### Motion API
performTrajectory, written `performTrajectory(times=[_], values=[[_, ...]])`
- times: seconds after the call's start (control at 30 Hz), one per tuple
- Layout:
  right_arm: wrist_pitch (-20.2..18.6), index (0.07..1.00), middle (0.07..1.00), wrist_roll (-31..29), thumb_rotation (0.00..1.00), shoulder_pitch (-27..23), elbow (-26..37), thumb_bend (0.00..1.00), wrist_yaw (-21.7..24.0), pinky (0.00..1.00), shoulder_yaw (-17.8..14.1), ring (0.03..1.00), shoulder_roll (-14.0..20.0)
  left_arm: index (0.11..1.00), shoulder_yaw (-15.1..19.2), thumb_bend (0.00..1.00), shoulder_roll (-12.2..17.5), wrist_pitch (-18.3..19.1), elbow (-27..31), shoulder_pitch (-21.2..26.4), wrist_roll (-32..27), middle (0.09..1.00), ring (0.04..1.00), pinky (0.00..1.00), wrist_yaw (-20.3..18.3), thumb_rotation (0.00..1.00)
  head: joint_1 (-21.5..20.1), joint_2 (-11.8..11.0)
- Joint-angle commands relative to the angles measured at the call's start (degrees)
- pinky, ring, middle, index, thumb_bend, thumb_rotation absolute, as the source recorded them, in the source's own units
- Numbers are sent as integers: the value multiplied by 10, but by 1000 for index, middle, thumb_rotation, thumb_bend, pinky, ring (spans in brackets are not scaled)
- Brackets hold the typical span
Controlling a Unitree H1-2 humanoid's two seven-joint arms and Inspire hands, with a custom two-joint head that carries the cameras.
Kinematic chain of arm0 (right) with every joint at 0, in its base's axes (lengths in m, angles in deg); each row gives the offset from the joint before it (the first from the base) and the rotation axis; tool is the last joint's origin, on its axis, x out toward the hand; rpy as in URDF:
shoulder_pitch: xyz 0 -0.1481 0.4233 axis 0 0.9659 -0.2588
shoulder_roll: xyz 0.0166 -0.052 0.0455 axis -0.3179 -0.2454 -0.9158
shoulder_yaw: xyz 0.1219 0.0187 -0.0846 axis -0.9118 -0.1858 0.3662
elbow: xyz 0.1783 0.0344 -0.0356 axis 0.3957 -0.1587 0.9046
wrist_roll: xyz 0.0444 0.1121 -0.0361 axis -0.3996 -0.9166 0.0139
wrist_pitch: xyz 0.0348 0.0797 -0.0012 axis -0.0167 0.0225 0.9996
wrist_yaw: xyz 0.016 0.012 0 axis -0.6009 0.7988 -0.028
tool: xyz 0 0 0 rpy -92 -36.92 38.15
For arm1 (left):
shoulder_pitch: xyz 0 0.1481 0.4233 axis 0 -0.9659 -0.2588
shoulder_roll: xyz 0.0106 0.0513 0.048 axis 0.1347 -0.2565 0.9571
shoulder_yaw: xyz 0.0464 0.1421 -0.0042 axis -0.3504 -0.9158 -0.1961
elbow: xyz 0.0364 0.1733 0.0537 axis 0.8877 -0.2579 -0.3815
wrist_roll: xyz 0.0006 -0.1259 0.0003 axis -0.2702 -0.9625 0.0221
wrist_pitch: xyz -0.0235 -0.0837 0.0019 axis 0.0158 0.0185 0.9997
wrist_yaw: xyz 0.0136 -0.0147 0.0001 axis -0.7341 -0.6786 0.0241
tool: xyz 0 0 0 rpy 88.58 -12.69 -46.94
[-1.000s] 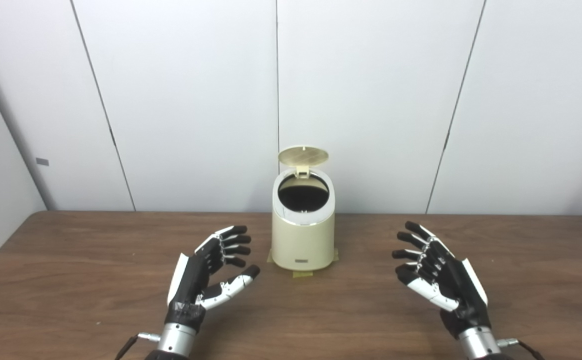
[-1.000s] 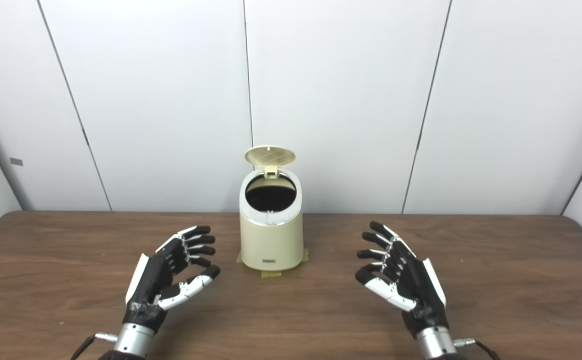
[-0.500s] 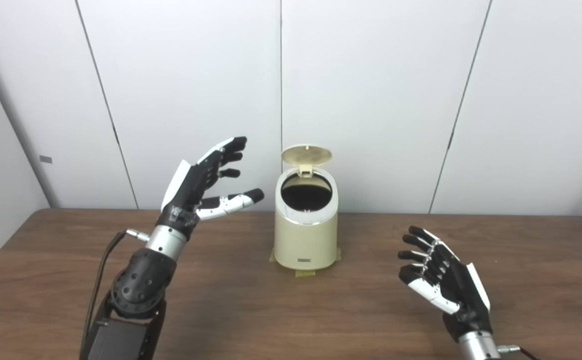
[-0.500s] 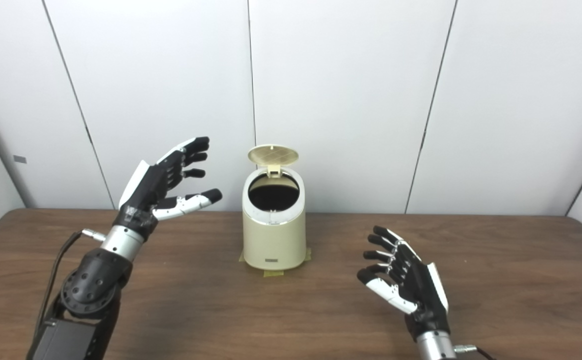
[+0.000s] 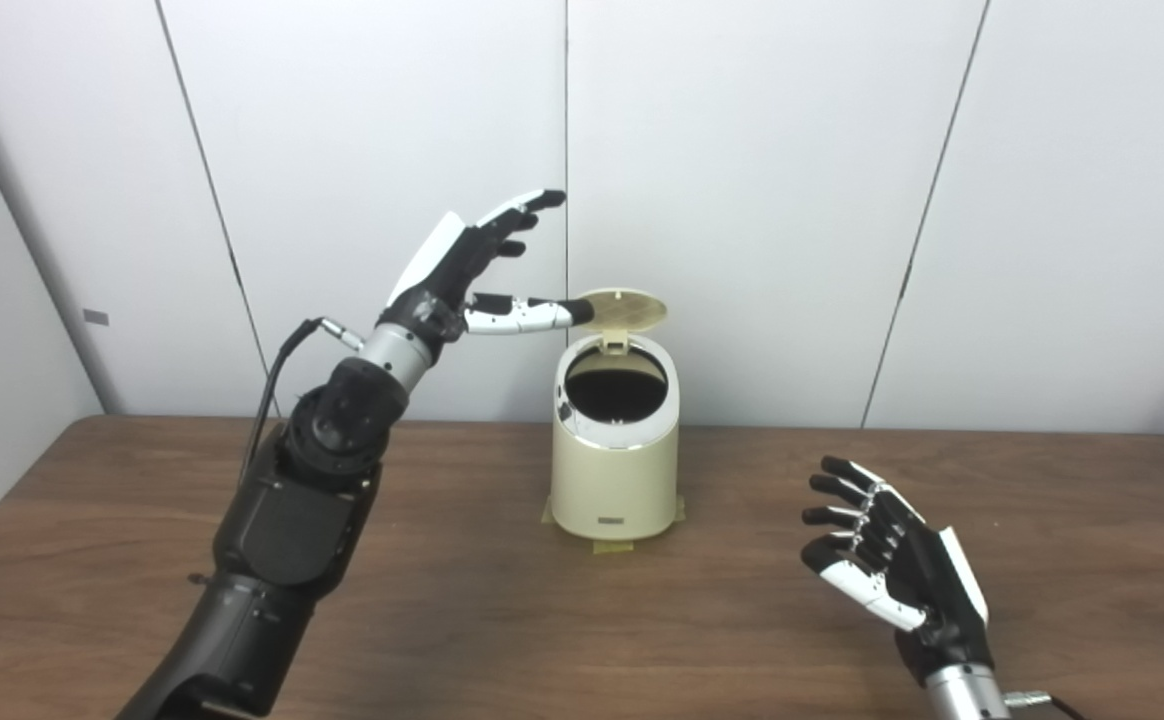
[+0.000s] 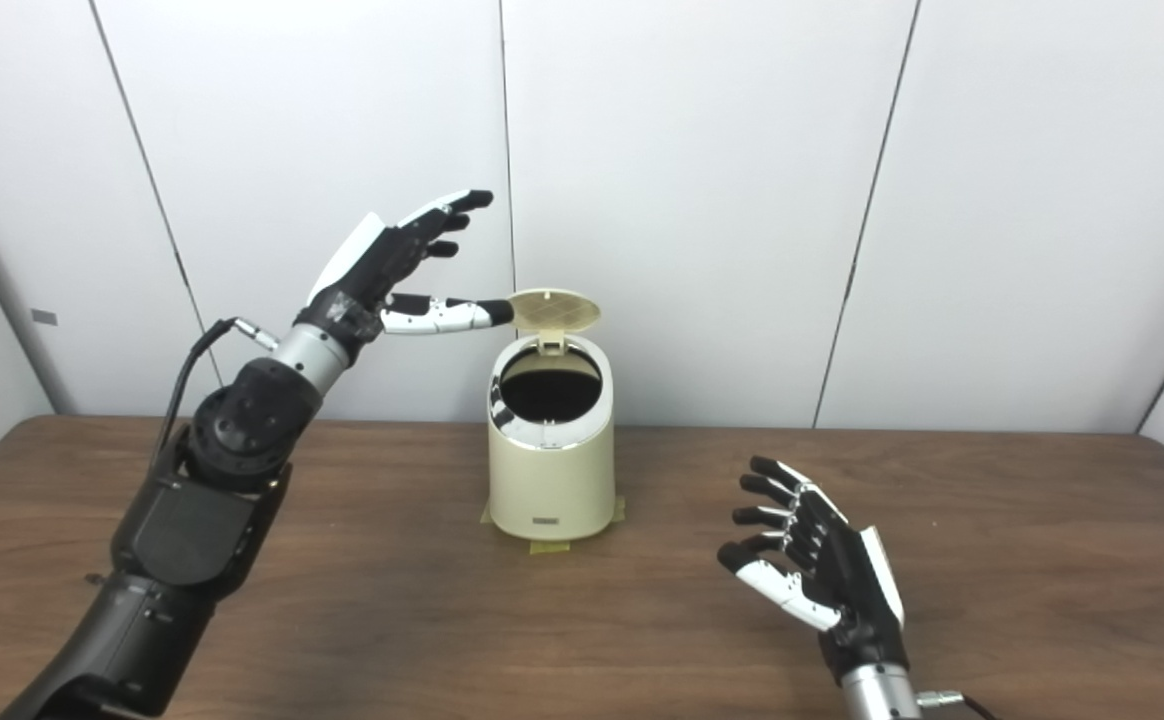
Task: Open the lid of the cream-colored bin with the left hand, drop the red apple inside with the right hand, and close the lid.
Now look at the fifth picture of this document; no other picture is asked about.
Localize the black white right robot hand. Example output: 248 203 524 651
800 455 996 687

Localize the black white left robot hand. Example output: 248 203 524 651
378 188 595 351

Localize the cream round bin lid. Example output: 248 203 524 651
574 288 669 353

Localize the cream-colored round bin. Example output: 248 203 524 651
550 332 681 543

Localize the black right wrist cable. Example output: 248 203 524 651
1002 690 1088 720

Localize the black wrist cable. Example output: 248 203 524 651
240 316 365 491
1002 690 1088 720

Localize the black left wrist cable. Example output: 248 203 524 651
240 316 365 491

